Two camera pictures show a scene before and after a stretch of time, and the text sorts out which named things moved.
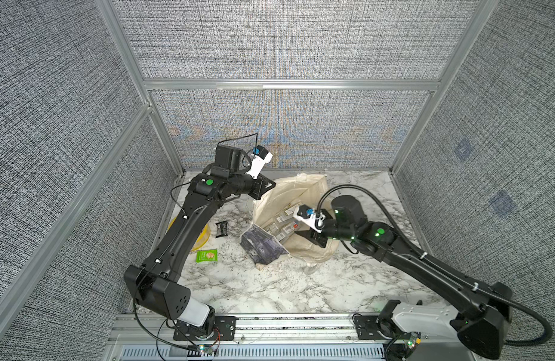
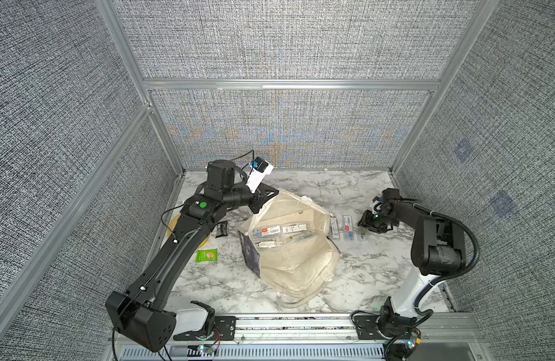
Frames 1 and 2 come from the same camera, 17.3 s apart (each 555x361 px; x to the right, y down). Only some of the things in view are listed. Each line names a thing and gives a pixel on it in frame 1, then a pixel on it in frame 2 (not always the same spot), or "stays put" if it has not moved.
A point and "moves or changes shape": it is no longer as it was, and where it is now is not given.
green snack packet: (203, 256) stays put
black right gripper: (315, 236) to (365, 222)
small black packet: (222, 229) stays put
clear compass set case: (286, 215) moves or changes shape
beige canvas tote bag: (310, 190) moves or changes shape
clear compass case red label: (286, 231) moves or changes shape
